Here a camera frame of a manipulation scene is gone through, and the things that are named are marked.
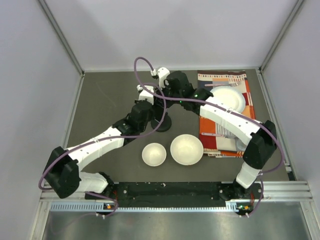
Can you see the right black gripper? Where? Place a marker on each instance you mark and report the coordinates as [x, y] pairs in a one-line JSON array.
[[164, 90]]

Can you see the black phone stand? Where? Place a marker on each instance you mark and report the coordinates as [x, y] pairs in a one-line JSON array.
[[165, 125]]

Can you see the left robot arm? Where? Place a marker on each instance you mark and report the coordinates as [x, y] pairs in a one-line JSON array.
[[63, 171]]

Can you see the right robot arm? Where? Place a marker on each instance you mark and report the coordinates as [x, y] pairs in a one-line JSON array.
[[260, 138]]

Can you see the small white bowl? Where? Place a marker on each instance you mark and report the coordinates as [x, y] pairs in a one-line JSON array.
[[154, 154]]

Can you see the large white bowl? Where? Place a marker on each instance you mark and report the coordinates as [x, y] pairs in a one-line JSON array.
[[186, 149]]

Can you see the white plate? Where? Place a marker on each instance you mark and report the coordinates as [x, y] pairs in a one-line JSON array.
[[230, 97]]

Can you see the colourful patterned cloth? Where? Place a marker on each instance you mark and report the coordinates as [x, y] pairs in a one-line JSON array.
[[220, 147]]

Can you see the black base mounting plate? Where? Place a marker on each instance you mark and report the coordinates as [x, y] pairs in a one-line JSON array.
[[179, 194]]

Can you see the light blue mug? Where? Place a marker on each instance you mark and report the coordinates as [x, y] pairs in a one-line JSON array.
[[240, 146]]

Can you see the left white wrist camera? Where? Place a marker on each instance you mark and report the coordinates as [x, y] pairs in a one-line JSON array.
[[144, 95]]

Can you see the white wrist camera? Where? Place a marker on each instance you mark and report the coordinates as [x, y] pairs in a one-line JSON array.
[[144, 95], [161, 74]]

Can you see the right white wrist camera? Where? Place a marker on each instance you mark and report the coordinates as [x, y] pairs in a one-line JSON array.
[[161, 74]]

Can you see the pink handled knife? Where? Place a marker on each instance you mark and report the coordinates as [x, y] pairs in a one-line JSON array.
[[232, 136]]

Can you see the aluminium frame rail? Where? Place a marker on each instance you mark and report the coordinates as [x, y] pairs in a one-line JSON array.
[[286, 212]]

